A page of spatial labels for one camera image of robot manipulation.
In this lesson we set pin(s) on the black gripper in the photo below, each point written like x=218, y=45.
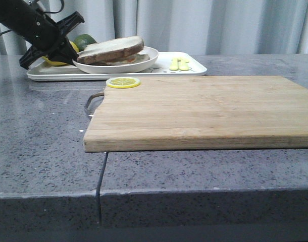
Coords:
x=49, y=38

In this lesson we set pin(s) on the green lime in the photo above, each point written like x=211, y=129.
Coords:
x=83, y=40

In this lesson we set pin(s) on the white round plate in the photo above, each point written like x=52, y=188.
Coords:
x=135, y=67

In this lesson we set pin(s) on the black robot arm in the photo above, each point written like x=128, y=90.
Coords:
x=13, y=14

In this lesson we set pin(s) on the fried egg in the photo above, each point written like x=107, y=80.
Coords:
x=124, y=60

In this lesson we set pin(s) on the white rectangular tray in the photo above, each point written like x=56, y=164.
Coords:
x=46, y=72

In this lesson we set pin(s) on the front yellow lemon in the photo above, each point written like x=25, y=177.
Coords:
x=56, y=63

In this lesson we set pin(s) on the wooden cutting board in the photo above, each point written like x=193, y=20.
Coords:
x=209, y=112

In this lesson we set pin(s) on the lemon slice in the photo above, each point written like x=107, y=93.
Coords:
x=123, y=82

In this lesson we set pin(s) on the bread slice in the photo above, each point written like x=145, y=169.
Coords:
x=140, y=58
x=111, y=49

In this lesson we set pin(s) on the grey curtain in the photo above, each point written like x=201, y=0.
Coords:
x=195, y=27

